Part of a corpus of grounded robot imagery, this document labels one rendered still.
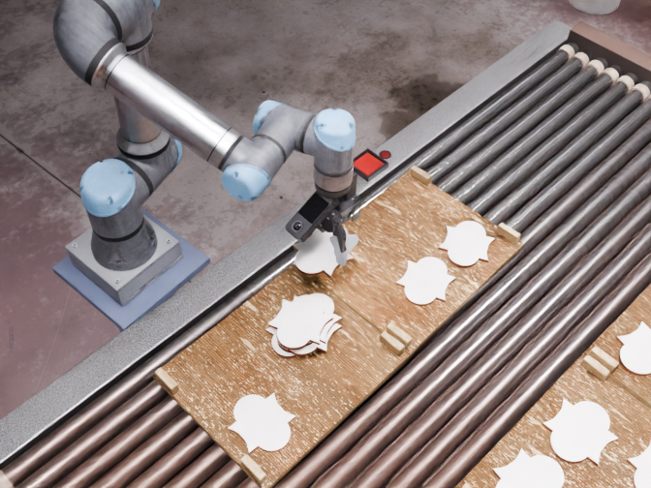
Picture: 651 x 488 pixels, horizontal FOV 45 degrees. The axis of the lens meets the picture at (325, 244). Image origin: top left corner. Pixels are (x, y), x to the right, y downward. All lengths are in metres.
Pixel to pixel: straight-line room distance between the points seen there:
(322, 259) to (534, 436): 0.55
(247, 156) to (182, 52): 2.59
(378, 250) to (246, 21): 2.44
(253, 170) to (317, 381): 0.49
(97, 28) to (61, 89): 2.44
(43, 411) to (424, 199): 0.99
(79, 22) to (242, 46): 2.53
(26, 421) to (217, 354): 0.40
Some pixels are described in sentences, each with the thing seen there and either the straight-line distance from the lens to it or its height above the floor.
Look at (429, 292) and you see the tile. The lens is 1.76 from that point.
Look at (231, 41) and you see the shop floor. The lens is 3.99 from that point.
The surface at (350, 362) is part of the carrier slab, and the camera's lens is 1.67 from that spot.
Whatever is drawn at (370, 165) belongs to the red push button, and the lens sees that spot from 2.03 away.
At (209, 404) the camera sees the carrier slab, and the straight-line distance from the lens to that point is 1.64.
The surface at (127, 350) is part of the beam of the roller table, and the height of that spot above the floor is 0.92.
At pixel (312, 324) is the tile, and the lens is 1.65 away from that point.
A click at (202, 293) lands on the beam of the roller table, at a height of 0.91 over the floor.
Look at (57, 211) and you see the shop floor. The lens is 3.35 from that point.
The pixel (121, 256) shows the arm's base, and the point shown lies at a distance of 1.84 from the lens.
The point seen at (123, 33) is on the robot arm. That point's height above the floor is 1.51.
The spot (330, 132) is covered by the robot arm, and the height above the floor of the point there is 1.41.
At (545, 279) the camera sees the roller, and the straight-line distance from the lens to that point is 1.87.
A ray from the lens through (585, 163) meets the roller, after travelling 2.14.
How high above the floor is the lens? 2.38
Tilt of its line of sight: 51 degrees down
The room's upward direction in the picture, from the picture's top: 1 degrees counter-clockwise
